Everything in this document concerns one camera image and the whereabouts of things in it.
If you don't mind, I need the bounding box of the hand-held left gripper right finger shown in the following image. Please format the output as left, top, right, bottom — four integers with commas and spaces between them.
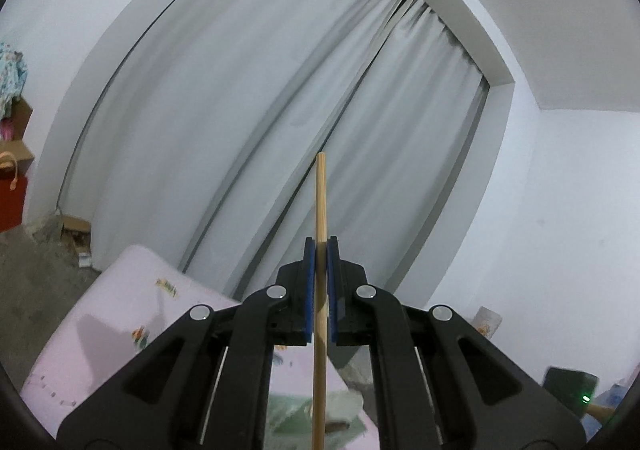
326, 235, 587, 450

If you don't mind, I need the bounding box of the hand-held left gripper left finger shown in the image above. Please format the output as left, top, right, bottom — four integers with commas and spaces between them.
56, 236, 317, 450

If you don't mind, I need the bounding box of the single wooden chopstick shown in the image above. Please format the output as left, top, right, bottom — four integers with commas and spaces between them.
311, 152, 330, 450

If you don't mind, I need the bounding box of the green plastic utensil basket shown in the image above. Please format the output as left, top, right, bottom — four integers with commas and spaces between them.
268, 390, 371, 450

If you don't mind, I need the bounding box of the white curtain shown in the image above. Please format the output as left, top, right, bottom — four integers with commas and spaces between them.
182, 0, 490, 313
57, 0, 413, 291

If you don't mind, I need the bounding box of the pink printed tablecloth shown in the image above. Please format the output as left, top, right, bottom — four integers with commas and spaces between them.
20, 244, 371, 450

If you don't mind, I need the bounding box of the flattened cardboard piece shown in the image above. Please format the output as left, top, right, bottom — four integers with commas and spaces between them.
59, 214, 93, 257

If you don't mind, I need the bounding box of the open cardboard box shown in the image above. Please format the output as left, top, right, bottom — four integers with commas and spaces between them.
10, 97, 34, 142

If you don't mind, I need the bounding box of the patterned cloth pile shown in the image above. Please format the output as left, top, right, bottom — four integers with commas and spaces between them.
0, 42, 28, 118

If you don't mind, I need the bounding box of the red bag with handles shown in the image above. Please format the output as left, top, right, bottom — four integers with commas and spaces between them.
0, 152, 27, 233

